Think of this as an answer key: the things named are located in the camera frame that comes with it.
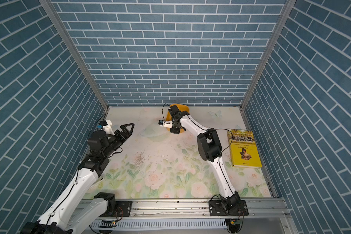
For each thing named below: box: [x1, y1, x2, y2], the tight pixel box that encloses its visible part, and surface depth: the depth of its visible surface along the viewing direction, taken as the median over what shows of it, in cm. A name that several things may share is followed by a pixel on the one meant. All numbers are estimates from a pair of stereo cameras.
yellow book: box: [226, 128, 263, 169], surface depth 94 cm
